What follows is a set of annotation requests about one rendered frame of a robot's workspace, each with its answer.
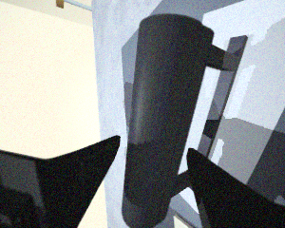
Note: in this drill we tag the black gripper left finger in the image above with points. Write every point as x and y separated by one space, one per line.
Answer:
62 187

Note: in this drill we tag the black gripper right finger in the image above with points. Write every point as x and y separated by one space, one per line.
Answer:
225 202

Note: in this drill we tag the white square tile with dark blue square center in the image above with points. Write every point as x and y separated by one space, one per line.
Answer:
180 223

